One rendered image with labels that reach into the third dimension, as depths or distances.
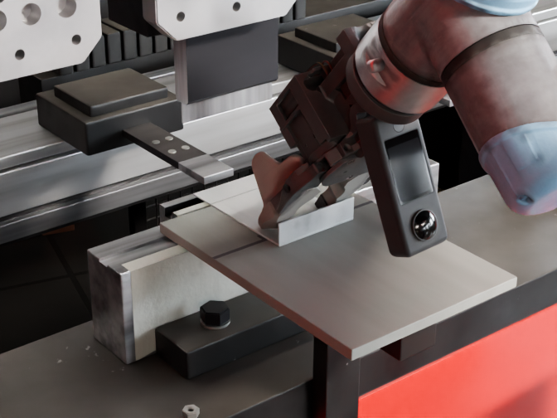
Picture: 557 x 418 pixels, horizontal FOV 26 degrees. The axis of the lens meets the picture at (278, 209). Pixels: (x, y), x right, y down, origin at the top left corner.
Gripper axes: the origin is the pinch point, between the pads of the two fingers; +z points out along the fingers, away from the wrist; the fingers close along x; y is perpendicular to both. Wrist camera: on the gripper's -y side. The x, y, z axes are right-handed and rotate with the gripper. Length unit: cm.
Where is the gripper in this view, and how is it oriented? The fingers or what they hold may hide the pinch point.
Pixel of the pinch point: (299, 216)
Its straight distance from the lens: 107.3
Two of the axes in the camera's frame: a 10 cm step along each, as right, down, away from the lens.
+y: -4.7, -8.5, 2.5
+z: -4.0, 4.5, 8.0
